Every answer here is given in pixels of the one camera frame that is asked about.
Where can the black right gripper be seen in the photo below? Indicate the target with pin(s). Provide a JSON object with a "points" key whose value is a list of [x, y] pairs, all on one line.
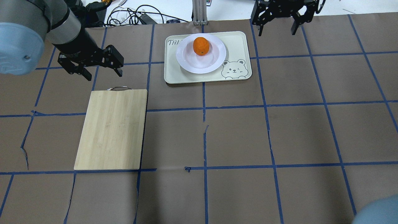
{"points": [[281, 7]]}

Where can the bamboo cutting board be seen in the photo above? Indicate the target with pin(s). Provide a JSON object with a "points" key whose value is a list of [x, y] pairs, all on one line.
{"points": [[112, 134]]}

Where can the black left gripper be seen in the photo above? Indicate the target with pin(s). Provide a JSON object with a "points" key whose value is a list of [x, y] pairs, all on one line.
{"points": [[76, 45]]}

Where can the orange fruit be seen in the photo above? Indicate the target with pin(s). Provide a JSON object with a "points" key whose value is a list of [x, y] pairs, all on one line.
{"points": [[201, 46]]}

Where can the aluminium frame post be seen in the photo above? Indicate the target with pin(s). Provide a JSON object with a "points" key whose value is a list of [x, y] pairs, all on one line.
{"points": [[199, 13]]}

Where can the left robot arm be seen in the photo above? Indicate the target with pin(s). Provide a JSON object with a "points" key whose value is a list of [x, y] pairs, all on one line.
{"points": [[26, 24]]}

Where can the black power adapter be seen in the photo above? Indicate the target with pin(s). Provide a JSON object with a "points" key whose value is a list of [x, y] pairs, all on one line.
{"points": [[95, 14]]}

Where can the white round plate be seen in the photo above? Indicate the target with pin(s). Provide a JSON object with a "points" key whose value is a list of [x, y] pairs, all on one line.
{"points": [[196, 64]]}

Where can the cream bear tray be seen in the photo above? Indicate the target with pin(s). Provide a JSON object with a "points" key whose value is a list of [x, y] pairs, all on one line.
{"points": [[228, 58]]}

